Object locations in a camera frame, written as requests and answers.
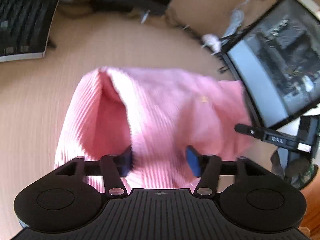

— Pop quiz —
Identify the white cable tie wrap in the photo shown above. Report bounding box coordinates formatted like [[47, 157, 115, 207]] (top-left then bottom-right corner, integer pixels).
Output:
[[201, 34, 222, 55]]

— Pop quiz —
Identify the black keyboard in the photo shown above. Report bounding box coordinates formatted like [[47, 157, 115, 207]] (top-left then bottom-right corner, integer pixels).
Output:
[[1, 0, 59, 62]]

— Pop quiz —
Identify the black cable bundle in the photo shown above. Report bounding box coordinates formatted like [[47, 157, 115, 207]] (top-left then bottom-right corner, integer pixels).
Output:
[[139, 7, 231, 55]]

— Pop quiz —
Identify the glass panel computer case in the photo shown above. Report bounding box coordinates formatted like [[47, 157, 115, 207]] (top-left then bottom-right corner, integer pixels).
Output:
[[221, 0, 319, 129]]

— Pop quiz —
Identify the pink ribbed knit garment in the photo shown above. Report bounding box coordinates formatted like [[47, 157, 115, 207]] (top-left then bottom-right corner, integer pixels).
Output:
[[55, 67, 251, 190]]

